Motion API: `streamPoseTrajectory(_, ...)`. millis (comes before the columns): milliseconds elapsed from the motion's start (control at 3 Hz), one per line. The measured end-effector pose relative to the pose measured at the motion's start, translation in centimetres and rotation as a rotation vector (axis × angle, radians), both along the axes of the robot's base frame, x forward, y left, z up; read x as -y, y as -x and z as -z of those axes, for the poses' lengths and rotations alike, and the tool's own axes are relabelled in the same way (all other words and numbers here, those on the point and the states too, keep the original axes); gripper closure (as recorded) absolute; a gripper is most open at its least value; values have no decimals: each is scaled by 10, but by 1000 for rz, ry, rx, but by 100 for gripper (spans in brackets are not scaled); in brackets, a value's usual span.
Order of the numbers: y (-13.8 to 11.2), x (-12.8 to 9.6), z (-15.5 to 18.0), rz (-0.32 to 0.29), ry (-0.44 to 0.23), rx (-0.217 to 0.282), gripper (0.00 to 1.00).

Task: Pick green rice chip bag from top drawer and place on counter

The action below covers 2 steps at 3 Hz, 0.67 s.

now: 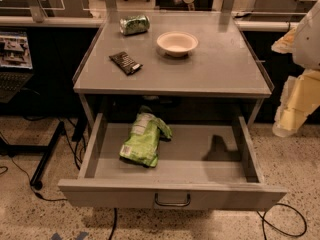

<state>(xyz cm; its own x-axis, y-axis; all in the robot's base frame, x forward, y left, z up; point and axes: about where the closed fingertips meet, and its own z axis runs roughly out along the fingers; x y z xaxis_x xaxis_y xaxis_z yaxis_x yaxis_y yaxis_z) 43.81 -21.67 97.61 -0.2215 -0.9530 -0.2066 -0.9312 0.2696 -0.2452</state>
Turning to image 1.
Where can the green rice chip bag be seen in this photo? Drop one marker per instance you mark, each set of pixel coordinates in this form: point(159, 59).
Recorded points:
point(142, 143)

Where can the white paper bowl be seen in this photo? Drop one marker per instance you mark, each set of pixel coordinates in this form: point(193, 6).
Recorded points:
point(177, 44)

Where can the grey metal counter cabinet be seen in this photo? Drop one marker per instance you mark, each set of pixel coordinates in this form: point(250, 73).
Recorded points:
point(222, 65)

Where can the grey open drawer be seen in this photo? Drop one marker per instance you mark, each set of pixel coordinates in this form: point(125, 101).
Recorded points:
point(215, 164)

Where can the black drawer handle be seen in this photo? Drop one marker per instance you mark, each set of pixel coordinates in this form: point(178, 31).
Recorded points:
point(172, 200)

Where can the dark snack bar wrapper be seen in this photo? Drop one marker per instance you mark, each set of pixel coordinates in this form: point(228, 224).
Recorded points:
point(125, 63)

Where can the green soda can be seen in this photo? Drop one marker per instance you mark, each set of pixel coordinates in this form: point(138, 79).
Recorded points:
point(134, 24)

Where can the black desk stand leg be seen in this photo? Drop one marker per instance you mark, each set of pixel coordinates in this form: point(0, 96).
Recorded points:
point(44, 150)

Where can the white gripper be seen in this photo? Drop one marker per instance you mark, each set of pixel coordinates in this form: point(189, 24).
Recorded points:
point(307, 44)

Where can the laptop computer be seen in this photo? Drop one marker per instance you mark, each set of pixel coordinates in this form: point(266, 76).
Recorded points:
point(16, 67)

